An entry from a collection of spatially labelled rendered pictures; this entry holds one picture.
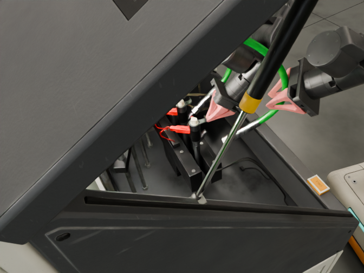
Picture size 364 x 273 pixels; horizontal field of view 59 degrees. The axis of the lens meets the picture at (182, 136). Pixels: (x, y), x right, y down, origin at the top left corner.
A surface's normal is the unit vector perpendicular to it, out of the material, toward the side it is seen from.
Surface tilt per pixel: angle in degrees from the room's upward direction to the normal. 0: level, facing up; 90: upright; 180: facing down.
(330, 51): 50
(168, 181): 0
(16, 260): 90
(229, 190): 0
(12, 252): 90
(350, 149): 0
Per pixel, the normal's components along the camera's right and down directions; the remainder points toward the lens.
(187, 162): -0.10, -0.67
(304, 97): 0.61, -0.22
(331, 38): -0.79, -0.22
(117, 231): 0.42, 0.64
